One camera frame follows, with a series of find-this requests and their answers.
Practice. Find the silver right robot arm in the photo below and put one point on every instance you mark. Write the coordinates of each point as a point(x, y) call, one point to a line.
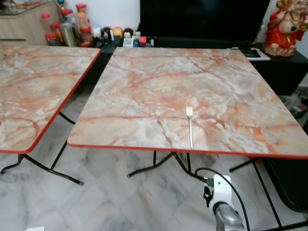
point(228, 219)

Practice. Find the silver metal fork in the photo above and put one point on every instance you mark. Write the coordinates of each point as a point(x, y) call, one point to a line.
point(190, 129)

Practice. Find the black bin under table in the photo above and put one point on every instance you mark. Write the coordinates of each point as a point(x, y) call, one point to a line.
point(288, 183)

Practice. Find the large marble folding table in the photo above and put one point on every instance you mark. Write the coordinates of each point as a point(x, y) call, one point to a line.
point(178, 86)

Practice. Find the dark notebook on white paper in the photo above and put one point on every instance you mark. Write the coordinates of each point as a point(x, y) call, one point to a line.
point(254, 53)

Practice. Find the marble table with red edge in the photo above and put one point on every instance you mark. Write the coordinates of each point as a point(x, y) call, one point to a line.
point(38, 91)

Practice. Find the small red box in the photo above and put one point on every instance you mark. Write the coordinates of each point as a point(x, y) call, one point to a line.
point(143, 42)

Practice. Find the black flat television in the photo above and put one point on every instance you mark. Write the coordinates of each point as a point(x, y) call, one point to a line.
point(204, 18)

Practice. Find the red laughing buddha statue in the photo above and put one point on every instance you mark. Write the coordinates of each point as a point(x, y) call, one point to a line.
point(285, 31)

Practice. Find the yellow round figurine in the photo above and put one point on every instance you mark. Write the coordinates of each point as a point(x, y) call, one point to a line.
point(118, 32)

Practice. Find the black small figurine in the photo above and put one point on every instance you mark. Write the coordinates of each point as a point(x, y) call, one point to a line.
point(107, 32)

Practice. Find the white small figurine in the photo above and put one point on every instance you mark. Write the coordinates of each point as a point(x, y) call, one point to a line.
point(96, 32)

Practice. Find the short red lid jar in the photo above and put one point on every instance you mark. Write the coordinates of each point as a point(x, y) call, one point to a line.
point(85, 37)

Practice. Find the light wooden cabinet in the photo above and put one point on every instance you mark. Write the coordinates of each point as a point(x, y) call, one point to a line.
point(24, 26)

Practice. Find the stainless steel flask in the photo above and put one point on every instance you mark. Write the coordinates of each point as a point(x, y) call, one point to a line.
point(68, 35)

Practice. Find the clear red lid jar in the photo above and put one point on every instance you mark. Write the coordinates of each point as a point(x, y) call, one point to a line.
point(46, 24)

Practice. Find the tall red lid jar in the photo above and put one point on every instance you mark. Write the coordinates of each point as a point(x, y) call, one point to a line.
point(81, 17)

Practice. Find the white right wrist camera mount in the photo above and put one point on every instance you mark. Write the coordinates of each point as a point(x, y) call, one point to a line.
point(223, 190)

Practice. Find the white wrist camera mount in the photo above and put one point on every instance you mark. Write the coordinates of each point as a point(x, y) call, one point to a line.
point(223, 190)
point(35, 228)

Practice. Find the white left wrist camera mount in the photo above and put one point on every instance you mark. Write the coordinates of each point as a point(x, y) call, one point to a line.
point(35, 228)

